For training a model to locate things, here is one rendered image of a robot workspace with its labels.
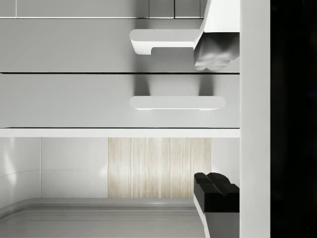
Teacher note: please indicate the white cabinet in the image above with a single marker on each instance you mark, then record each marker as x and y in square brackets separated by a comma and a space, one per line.
[74, 49]

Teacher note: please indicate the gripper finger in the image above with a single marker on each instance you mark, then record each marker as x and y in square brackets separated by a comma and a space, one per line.
[218, 200]
[218, 49]

